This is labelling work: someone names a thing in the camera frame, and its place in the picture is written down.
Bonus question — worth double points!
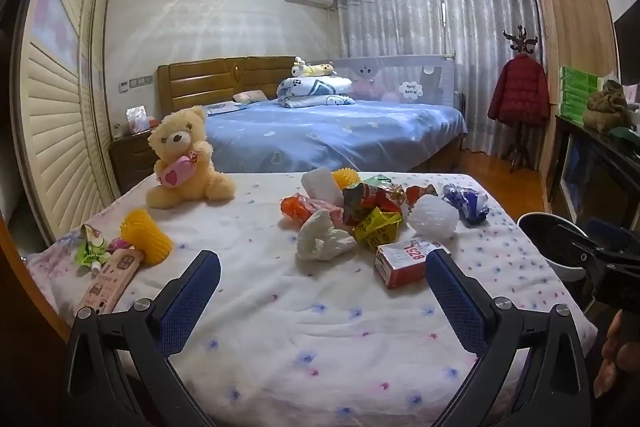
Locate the orange plastic bag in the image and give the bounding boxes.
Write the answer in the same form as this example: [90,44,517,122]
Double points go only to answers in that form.
[280,194,346,228]

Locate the cream louvred closet doors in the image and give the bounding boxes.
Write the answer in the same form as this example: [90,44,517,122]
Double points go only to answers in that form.
[10,0,123,248]

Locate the tall wooden wardrobe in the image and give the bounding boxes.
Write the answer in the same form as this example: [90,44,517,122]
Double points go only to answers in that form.
[530,0,621,212]

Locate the stack of green packets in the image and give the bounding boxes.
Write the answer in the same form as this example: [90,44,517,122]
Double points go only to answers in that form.
[557,66,603,128]

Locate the white paper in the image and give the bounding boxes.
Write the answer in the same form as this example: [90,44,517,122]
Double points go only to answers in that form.
[296,209,358,263]

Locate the white foam block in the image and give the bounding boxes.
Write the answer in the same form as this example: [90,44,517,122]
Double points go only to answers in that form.
[300,168,345,208]

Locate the yellow foam fruit net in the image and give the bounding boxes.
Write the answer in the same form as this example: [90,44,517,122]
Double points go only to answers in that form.
[120,208,174,267]
[332,168,360,190]

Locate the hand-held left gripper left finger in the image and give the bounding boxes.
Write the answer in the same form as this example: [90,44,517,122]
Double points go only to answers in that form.
[62,249,223,427]

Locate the foil snack wrapper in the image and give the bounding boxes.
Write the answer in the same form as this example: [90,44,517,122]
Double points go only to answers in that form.
[341,182,403,228]

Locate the blue wrapper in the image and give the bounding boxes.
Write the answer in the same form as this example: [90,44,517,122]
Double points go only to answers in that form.
[442,184,490,226]

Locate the red and white box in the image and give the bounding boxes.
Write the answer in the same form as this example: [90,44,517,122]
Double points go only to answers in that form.
[374,238,452,290]

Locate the blue printed pillow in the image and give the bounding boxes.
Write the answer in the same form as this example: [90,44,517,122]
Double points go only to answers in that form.
[204,101,251,115]

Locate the white foam fruit net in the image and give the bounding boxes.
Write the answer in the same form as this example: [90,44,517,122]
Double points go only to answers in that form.
[407,196,459,239]

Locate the wooden nightstand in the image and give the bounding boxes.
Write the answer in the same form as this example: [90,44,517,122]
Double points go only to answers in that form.
[109,129,160,198]

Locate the long pink box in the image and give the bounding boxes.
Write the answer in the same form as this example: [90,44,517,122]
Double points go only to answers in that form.
[75,247,143,315]

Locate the grey patterned curtains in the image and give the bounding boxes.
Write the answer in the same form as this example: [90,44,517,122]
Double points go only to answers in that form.
[336,0,546,155]

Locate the person's right hand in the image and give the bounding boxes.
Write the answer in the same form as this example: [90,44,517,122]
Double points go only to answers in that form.
[594,309,640,400]

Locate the grey mesh bed rail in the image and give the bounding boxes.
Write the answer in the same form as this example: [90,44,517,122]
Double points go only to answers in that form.
[332,53,457,108]

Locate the folded blue white quilt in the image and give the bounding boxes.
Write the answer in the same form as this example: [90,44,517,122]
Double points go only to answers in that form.
[277,76,357,108]

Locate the bed with blue sheet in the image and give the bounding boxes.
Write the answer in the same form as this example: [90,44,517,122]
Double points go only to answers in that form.
[202,99,468,174]

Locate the wall switch panel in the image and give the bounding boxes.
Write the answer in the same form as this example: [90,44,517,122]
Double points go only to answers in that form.
[118,76,153,92]

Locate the yellow plush toy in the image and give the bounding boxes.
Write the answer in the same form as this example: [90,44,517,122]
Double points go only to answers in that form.
[291,57,335,78]

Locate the wooden coat rack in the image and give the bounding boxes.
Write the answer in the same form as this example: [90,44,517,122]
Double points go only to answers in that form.
[501,25,540,172]

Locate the yellow teddy bear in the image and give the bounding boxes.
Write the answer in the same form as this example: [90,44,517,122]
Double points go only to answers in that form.
[145,105,237,210]

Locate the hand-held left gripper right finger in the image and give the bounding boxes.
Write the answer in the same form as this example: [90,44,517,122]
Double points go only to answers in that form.
[424,249,593,427]

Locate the brown knitted cloth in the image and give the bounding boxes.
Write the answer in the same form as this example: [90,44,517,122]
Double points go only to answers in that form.
[582,79,632,132]

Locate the black cabinet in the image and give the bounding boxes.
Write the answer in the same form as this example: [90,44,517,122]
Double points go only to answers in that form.
[547,114,640,238]

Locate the black television screen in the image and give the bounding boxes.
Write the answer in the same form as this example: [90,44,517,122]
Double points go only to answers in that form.
[612,0,640,82]

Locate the yellow wrapper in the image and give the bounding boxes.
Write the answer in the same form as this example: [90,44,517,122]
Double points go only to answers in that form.
[352,207,403,252]

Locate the wooden headboard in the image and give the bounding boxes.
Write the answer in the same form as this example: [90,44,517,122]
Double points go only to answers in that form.
[156,56,296,120]

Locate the green crumpled wrapper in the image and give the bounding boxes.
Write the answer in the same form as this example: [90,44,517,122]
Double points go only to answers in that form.
[75,224,111,275]

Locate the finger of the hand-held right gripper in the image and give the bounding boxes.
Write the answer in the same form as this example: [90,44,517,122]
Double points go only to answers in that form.
[542,222,616,273]
[587,216,640,253]

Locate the red puffer jacket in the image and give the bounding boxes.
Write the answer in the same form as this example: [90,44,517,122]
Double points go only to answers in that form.
[487,53,550,128]

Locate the white waste bin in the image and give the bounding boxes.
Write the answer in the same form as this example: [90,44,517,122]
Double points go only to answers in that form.
[516,212,588,283]

